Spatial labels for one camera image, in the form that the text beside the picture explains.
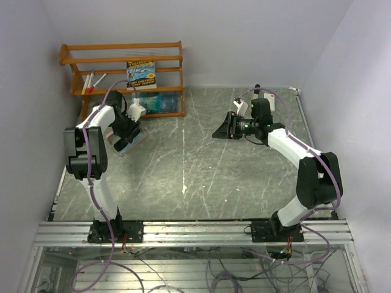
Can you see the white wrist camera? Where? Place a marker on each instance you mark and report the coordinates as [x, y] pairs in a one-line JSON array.
[[135, 110], [241, 106]]

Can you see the illustrated paperback book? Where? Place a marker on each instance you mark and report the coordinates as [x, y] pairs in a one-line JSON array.
[[141, 75]]

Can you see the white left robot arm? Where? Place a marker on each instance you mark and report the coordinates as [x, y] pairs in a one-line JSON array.
[[87, 160]]

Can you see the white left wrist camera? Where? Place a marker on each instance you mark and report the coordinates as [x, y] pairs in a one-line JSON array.
[[135, 110]]

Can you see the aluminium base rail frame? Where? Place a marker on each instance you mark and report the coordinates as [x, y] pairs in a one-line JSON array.
[[191, 234]]

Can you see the red marker pen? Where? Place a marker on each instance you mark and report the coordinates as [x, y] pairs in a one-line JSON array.
[[92, 87]]

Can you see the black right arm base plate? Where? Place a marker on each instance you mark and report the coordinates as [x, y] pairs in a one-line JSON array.
[[268, 230]]

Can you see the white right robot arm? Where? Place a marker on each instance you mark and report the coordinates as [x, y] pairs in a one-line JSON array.
[[318, 181]]

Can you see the blue cover book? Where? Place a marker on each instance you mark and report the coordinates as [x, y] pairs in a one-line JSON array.
[[157, 102]]

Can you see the light blue cleaning cloth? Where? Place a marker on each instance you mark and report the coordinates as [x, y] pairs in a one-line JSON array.
[[138, 139]]

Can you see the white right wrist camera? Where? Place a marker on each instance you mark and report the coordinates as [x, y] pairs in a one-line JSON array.
[[241, 106]]

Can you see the grey marker pen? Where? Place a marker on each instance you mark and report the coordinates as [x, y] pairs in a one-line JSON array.
[[91, 77]]

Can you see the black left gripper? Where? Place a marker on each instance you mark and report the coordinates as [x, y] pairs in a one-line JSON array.
[[129, 134]]

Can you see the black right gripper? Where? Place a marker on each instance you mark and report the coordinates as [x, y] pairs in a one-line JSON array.
[[228, 129]]

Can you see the yellow marker pen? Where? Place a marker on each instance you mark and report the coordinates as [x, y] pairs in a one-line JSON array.
[[85, 86]]

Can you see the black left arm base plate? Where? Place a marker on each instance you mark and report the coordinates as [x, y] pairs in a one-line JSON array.
[[131, 232]]

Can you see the white small carton box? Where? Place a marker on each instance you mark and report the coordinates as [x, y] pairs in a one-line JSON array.
[[271, 98]]

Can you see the black sunglasses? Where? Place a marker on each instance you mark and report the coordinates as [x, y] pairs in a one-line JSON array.
[[122, 144]]

